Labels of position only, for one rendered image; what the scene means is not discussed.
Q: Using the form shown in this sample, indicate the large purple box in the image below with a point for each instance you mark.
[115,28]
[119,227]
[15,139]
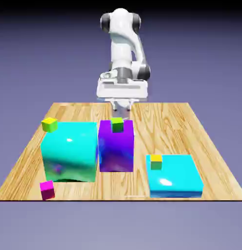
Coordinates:
[116,150]

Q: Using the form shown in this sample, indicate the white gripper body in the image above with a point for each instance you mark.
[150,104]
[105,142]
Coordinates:
[122,91]

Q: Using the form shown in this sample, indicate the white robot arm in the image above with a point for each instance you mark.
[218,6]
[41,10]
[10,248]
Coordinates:
[120,48]

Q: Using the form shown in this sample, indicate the small magenta cube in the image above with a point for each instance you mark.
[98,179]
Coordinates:
[47,190]

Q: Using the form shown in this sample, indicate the large flat cyan box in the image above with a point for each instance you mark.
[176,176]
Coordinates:
[175,177]

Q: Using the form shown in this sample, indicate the large tall cyan box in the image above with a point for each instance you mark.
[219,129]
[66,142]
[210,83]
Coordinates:
[71,152]

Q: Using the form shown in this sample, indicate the small green cube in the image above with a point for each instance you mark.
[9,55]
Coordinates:
[117,125]

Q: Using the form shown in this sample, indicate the small lime yellow cube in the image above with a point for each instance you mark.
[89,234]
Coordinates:
[49,125]

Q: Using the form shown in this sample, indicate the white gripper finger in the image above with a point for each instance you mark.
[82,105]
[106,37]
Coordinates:
[129,105]
[114,105]

